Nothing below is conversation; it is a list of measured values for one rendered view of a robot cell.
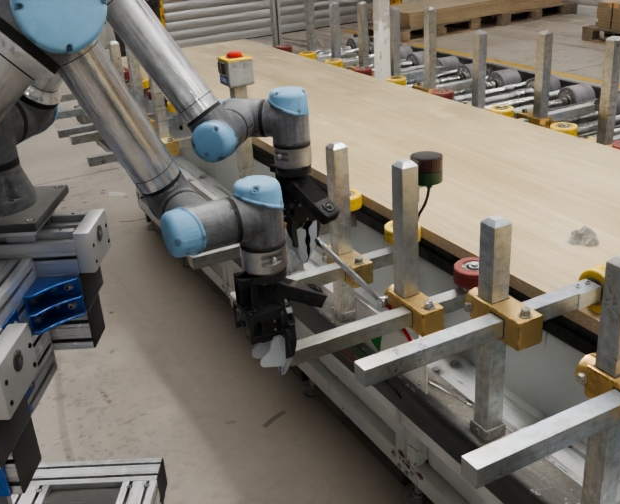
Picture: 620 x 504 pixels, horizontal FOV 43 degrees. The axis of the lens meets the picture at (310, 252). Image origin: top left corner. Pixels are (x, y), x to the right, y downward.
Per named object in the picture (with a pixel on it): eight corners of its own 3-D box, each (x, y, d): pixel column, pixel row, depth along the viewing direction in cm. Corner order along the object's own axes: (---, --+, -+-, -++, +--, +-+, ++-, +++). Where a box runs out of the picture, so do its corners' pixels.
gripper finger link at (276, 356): (258, 381, 137) (253, 336, 133) (288, 371, 139) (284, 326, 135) (265, 390, 134) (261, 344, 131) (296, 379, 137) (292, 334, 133)
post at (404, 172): (405, 390, 158) (402, 164, 138) (395, 382, 161) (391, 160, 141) (419, 385, 160) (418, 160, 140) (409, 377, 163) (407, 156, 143)
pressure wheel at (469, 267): (469, 329, 152) (471, 276, 147) (444, 312, 158) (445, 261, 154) (501, 317, 155) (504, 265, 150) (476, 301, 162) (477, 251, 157)
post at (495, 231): (485, 471, 139) (494, 223, 119) (472, 460, 142) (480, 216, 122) (500, 464, 141) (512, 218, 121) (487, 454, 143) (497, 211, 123)
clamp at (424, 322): (422, 338, 145) (422, 314, 143) (383, 309, 156) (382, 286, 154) (447, 329, 148) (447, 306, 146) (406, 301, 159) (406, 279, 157)
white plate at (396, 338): (425, 394, 149) (425, 350, 145) (354, 336, 171) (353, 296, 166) (427, 393, 150) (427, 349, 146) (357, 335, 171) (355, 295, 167)
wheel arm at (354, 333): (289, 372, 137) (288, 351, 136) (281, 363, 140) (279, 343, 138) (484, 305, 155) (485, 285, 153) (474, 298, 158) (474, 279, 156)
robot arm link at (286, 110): (270, 84, 155) (312, 84, 153) (275, 138, 159) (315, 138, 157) (259, 94, 148) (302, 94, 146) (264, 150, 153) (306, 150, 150)
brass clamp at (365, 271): (351, 289, 166) (350, 268, 164) (320, 267, 177) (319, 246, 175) (376, 282, 168) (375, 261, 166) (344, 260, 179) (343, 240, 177)
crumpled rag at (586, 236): (594, 249, 157) (595, 239, 156) (560, 243, 160) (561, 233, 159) (607, 234, 163) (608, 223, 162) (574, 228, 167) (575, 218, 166)
